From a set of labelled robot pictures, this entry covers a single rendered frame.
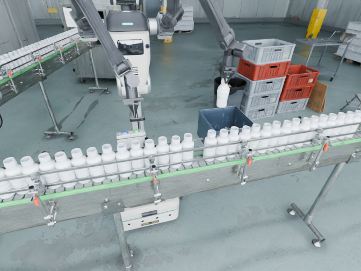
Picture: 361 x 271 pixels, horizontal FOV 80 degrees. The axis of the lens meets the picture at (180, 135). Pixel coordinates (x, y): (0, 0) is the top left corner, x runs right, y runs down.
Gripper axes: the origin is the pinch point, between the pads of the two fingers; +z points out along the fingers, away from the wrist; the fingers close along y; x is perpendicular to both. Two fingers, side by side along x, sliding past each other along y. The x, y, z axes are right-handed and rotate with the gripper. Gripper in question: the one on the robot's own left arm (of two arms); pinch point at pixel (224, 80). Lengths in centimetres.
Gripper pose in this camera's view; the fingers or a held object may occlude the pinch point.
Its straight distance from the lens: 129.6
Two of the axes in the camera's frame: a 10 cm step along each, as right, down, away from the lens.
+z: -0.5, 8.4, 5.4
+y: -2.2, -5.4, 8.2
